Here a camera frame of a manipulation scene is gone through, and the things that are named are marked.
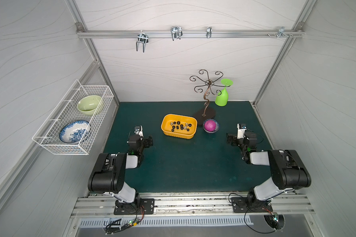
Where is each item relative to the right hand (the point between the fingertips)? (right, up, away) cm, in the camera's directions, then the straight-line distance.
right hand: (235, 132), depth 95 cm
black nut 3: (-31, +1, +9) cm, 32 cm away
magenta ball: (-16, +4, +3) cm, 17 cm away
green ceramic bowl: (-82, +16, -24) cm, 87 cm away
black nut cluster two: (-36, +2, +9) cm, 37 cm away
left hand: (-60, -2, -1) cm, 60 cm away
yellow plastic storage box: (-37, +3, +9) cm, 39 cm away
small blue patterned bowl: (-11, +3, +6) cm, 13 cm away
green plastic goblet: (-10, +21, -2) cm, 23 cm away
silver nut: (-32, +4, +12) cm, 35 cm away
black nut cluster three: (-39, +2, +9) cm, 40 cm away
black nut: (-38, +6, +12) cm, 40 cm away
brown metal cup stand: (-15, +12, +16) cm, 25 cm away
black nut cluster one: (-36, +3, +10) cm, 37 cm away
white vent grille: (-7, -40, -25) cm, 48 cm away
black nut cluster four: (-29, +4, +12) cm, 32 cm away
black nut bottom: (-41, +6, +12) cm, 43 cm away
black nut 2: (-41, +3, +9) cm, 43 cm away
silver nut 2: (-33, +2, +9) cm, 35 cm away
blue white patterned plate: (-83, +4, -31) cm, 88 cm away
